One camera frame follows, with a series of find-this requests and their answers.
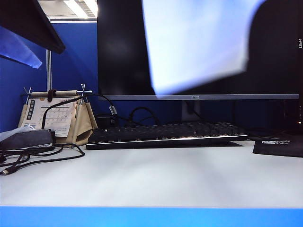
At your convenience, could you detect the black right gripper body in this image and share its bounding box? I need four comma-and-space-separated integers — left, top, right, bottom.
247, 0, 296, 78

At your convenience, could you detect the black computer tower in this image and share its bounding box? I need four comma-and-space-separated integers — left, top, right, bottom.
297, 0, 303, 133

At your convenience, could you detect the black mouse pad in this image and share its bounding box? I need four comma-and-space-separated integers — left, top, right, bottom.
252, 138, 303, 158

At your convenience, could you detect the grey monitor stand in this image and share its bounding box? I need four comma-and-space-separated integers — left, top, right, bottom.
181, 100, 201, 123

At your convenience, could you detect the black computer keyboard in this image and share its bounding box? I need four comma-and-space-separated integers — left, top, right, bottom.
85, 122, 249, 151

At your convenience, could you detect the black monitor with silver bezel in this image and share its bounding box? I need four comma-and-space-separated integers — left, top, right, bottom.
97, 0, 300, 101

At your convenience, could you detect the small black box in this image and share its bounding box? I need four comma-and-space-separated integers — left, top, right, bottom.
96, 114, 112, 130

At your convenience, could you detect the ceiling light panel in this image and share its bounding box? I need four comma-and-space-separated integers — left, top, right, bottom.
63, 0, 98, 18

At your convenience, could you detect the blue cubicle partition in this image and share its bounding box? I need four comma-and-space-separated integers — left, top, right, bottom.
0, 20, 285, 133

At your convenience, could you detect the beige cloth calendar holder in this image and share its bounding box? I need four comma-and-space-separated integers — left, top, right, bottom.
18, 89, 98, 148

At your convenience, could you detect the paper desk calendar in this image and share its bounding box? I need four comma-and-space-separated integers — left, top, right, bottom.
25, 98, 77, 138

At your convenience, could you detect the black angled panel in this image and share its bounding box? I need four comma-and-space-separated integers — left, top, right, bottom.
0, 0, 66, 55

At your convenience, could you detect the translucent blue plastic sheet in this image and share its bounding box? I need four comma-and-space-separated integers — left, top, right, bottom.
0, 26, 43, 69

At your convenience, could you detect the dark grey power adapter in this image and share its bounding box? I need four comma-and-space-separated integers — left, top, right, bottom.
0, 129, 56, 149

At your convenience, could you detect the looped black cable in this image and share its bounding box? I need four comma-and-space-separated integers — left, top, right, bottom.
129, 106, 164, 127

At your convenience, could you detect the thick black cable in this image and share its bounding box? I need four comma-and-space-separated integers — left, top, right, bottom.
41, 93, 119, 130

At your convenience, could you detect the silver metal cross bracket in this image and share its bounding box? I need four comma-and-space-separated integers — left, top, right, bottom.
23, 87, 33, 105
79, 83, 92, 105

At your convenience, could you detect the silver partition post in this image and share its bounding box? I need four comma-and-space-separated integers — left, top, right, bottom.
46, 49, 52, 92

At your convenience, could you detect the thin black USB cable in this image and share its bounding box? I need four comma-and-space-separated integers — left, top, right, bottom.
0, 143, 86, 177

